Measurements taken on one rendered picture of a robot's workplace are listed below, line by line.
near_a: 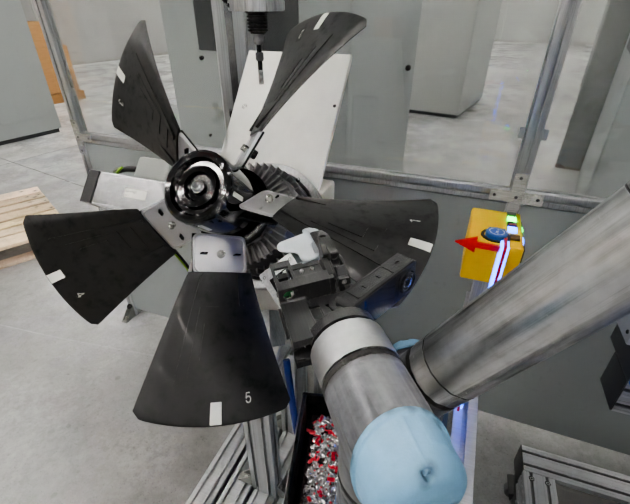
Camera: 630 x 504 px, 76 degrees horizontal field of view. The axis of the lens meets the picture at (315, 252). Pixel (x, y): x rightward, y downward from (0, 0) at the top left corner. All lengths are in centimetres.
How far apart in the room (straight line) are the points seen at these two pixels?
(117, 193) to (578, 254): 85
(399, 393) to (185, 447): 152
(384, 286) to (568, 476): 126
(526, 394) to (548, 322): 143
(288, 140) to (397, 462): 76
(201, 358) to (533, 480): 117
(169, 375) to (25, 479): 136
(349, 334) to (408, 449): 11
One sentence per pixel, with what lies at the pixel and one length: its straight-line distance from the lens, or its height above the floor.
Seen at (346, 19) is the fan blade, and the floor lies 144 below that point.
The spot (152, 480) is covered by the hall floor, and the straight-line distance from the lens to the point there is 176.
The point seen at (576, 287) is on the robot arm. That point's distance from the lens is 35.
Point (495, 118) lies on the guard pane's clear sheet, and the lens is 126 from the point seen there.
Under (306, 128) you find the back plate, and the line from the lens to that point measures 93.
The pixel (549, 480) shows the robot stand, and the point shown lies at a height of 23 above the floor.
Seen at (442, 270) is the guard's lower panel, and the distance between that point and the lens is 145.
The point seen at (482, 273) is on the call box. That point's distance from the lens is 86.
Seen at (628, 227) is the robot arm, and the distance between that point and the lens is 34.
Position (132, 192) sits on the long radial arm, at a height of 112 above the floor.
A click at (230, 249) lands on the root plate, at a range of 68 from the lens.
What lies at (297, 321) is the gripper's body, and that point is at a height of 119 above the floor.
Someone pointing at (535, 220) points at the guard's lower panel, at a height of 91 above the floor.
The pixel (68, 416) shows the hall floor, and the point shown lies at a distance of 207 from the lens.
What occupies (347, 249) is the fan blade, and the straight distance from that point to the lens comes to 55.
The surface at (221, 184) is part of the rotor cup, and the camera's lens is 63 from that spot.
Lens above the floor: 146
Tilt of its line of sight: 32 degrees down
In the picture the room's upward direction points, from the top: straight up
